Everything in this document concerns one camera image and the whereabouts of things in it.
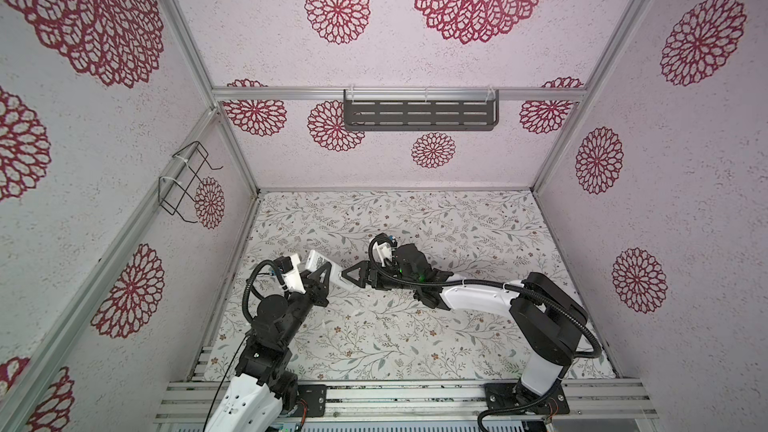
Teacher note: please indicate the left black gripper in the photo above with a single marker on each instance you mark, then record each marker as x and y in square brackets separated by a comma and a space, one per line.
[315, 290]

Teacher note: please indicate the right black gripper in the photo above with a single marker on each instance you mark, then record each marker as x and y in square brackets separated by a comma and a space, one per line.
[366, 275]

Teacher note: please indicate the white remote control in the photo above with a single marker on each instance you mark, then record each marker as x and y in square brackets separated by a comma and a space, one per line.
[327, 270]

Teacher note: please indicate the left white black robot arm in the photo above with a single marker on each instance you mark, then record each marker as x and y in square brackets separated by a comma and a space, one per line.
[277, 299]

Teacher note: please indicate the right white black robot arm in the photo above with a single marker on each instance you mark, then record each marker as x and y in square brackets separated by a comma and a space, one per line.
[552, 322]

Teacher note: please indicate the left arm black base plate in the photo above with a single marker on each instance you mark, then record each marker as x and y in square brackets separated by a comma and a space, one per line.
[305, 401]

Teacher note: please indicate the black wire wall basket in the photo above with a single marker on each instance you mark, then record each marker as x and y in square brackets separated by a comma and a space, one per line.
[204, 193]

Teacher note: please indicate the grey slotted wall shelf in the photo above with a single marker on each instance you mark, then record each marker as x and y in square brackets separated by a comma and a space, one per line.
[425, 115]

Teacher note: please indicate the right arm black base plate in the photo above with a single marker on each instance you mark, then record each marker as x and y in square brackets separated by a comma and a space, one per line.
[507, 395]

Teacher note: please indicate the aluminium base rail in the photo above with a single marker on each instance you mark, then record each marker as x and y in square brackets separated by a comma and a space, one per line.
[462, 400]

